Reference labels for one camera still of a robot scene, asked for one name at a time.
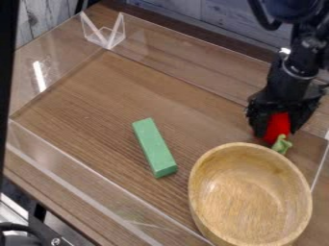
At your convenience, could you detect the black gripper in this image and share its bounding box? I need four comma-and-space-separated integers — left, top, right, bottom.
246, 58, 325, 137

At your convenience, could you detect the red plush strawberry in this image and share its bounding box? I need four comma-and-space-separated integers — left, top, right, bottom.
262, 112, 293, 155

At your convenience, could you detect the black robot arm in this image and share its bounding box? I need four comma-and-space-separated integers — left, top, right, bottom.
246, 0, 329, 143

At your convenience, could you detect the wooden bowl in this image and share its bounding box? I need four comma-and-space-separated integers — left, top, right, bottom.
187, 142, 313, 246

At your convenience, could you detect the green rectangular block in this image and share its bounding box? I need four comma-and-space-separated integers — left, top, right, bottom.
132, 118, 178, 179

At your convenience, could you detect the clear acrylic tray wall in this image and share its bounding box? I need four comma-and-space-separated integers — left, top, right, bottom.
5, 5, 329, 246

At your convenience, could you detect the clear acrylic corner bracket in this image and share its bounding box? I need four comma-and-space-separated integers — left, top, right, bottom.
80, 12, 125, 50

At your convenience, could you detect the black metal table frame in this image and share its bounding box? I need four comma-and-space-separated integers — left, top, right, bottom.
28, 202, 73, 246

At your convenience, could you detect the black cable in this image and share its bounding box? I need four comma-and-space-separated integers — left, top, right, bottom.
0, 222, 44, 246

